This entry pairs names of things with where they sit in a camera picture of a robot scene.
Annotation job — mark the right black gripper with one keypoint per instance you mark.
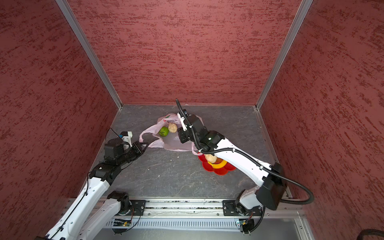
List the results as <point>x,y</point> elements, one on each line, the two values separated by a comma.
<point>185,138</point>

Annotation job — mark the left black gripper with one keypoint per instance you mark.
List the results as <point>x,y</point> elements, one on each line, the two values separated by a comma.
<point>137,146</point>

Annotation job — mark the pink plastic bag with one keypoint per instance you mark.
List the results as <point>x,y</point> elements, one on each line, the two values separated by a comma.
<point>171,142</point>

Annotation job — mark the beige fake fruit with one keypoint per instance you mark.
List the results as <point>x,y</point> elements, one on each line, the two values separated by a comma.
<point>173,128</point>
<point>211,158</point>

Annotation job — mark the yellow fake banana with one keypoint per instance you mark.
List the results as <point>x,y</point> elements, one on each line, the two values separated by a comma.
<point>219,165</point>

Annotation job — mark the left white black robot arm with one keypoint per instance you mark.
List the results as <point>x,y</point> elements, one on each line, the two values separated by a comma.
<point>78,223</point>

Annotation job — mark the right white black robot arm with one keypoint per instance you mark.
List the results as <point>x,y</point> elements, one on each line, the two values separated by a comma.
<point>269,189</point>

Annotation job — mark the green fake fruit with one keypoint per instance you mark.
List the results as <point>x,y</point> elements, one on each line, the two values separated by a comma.
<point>164,131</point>

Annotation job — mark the red flower-shaped bowl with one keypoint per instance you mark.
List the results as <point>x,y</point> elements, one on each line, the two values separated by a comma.
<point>221,172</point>

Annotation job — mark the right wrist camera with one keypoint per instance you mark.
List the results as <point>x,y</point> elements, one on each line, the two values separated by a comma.
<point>182,119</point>

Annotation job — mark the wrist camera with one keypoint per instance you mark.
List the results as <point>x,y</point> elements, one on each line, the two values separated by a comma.
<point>115,148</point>
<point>182,119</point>

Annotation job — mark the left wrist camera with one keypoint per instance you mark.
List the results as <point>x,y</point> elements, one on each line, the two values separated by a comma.
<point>115,148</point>

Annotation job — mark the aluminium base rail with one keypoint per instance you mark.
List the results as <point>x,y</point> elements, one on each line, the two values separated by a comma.
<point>204,208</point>

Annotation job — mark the white slotted cable duct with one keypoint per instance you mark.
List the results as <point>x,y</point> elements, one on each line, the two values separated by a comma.
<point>211,224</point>

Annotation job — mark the left aluminium corner post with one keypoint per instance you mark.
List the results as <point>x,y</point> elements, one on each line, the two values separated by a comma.
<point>81,36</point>

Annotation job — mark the aluminium corner post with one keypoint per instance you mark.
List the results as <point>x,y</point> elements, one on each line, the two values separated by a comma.
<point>290,37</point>
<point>81,36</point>

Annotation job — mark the right aluminium corner post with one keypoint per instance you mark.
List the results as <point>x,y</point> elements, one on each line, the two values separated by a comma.
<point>290,37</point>

